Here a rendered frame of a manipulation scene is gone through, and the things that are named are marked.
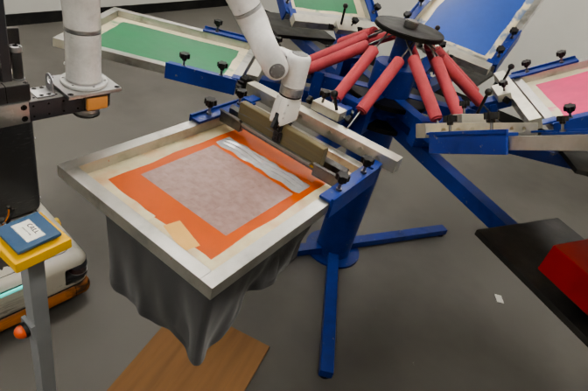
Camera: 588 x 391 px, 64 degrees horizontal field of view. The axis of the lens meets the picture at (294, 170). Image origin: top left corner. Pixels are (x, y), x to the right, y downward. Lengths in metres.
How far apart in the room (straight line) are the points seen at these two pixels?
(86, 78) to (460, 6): 2.29
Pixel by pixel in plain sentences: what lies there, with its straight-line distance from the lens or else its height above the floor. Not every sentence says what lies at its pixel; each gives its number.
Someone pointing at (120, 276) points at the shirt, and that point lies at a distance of 1.61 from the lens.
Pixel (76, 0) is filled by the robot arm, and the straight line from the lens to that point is 1.37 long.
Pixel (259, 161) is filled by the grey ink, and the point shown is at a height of 0.96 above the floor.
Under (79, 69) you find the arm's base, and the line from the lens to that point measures 1.44.
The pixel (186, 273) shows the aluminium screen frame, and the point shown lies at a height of 0.98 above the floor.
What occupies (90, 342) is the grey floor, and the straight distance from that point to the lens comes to 2.21.
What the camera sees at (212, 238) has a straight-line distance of 1.22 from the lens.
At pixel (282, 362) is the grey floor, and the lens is 2.20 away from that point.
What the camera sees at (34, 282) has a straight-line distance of 1.32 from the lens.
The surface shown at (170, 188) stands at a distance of 1.37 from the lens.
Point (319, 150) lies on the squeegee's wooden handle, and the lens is 1.47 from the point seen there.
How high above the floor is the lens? 1.77
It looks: 32 degrees down
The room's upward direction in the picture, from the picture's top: 15 degrees clockwise
